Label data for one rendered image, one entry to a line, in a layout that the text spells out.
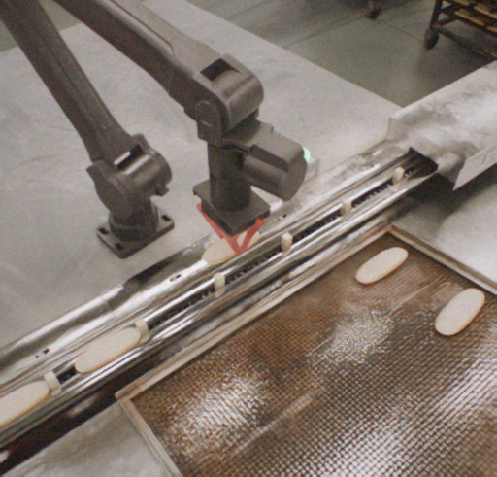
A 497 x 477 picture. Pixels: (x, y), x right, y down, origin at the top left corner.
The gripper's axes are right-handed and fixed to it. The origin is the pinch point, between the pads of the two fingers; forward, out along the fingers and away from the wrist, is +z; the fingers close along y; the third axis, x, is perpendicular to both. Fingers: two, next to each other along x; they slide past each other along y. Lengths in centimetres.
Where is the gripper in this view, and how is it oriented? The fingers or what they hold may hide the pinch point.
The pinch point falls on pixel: (232, 241)
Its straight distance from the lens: 80.1
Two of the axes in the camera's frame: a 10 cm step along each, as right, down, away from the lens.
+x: -7.9, 4.4, -4.2
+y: -6.1, -5.7, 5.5
